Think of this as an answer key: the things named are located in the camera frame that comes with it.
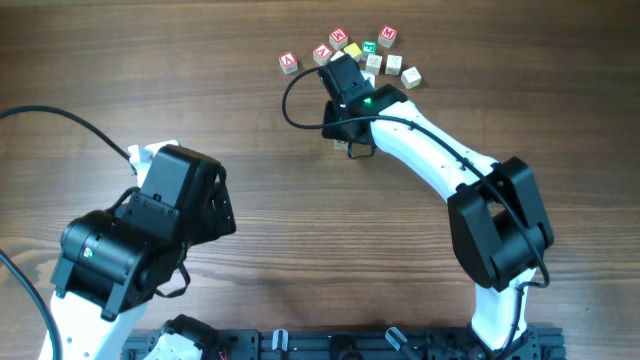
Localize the red letter M block left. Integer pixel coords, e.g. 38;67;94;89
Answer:
329;28;349;51

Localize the plain picture block red edge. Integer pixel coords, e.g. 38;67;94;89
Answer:
385;54;402;75

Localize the red letter block near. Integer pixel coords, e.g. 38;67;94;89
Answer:
313;43;333;66

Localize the blue number 2 block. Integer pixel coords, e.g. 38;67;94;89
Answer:
330;50;345;61

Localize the green letter J block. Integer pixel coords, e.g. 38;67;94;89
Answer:
334;140;348;151

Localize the green top picture block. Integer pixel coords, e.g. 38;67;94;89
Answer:
361;41;377;61

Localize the red letter M block right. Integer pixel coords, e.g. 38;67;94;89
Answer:
378;25;398;48

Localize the plain globe picture block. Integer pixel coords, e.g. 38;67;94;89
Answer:
401;67;422;89

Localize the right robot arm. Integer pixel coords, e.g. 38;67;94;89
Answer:
317;55;554;356

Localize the yellow top block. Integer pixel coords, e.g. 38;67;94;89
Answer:
343;43;363;62

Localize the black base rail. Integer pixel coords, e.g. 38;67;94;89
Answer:
119;325;567;360

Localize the plain picture block blue edge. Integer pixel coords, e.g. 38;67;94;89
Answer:
365;54;383;76

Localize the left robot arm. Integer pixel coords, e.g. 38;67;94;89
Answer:
39;140;236;359

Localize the red letter A block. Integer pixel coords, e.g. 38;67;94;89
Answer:
278;52;298;75

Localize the red letter m block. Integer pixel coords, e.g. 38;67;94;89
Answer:
329;28;349;51
378;25;398;48

